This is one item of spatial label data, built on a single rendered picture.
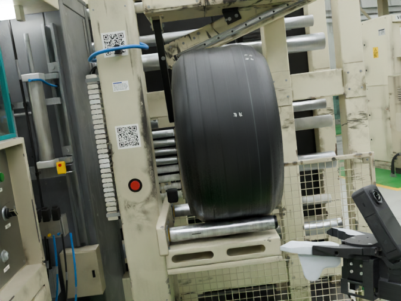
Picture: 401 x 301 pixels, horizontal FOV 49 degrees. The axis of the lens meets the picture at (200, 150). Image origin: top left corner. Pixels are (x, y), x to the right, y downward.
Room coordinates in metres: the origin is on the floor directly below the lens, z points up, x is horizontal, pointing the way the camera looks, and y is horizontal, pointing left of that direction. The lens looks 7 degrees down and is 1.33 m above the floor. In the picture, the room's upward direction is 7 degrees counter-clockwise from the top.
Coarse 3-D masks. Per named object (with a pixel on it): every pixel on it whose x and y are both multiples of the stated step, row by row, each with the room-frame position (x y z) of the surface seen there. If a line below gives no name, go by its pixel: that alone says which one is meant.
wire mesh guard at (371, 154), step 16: (304, 160) 1.81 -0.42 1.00; (320, 160) 1.81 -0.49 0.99; (336, 160) 1.81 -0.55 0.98; (304, 176) 1.82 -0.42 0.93; (352, 176) 1.82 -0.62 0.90; (320, 192) 1.82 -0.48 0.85; (336, 192) 1.82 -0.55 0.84; (336, 208) 1.82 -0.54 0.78; (192, 224) 1.82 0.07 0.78; (304, 224) 1.82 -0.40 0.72; (336, 240) 1.82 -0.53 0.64; (208, 272) 1.82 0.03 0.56; (240, 272) 1.82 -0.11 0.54; (176, 288) 1.82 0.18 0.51; (224, 288) 1.82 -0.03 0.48; (272, 288) 1.82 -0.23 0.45; (336, 288) 1.82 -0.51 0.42
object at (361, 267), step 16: (352, 240) 0.66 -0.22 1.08; (368, 240) 0.66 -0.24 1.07; (368, 256) 0.63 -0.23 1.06; (384, 256) 0.62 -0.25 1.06; (352, 272) 0.65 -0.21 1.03; (368, 272) 0.62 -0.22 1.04; (384, 272) 0.62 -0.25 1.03; (400, 272) 0.61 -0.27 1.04; (352, 288) 0.65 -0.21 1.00; (368, 288) 0.62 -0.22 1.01; (384, 288) 0.62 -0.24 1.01; (400, 288) 0.60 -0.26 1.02
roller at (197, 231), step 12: (264, 216) 1.35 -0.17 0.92; (168, 228) 1.35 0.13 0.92; (180, 228) 1.34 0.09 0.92; (192, 228) 1.34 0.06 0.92; (204, 228) 1.33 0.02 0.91; (216, 228) 1.33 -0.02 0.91; (228, 228) 1.33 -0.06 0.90; (240, 228) 1.33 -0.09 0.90; (252, 228) 1.33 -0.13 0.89; (264, 228) 1.33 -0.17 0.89; (276, 228) 1.34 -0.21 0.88; (180, 240) 1.34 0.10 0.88
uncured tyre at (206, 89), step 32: (192, 64) 1.32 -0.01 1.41; (224, 64) 1.30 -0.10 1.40; (256, 64) 1.30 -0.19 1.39; (192, 96) 1.24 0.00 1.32; (224, 96) 1.23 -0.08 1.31; (256, 96) 1.23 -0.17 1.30; (192, 128) 1.21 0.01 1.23; (224, 128) 1.21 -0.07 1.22; (256, 128) 1.20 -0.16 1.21; (192, 160) 1.22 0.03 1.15; (224, 160) 1.21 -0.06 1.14; (256, 160) 1.21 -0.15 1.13; (192, 192) 1.26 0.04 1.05; (224, 192) 1.24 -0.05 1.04; (256, 192) 1.25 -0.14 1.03
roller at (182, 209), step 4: (180, 204) 1.63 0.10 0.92; (184, 204) 1.63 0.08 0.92; (176, 208) 1.62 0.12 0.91; (180, 208) 1.61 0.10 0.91; (184, 208) 1.61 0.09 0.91; (188, 208) 1.61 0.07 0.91; (176, 212) 1.61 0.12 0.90; (180, 212) 1.61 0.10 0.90; (184, 212) 1.61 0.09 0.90; (188, 212) 1.61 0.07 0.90; (176, 216) 1.62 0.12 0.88; (180, 216) 1.63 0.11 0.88
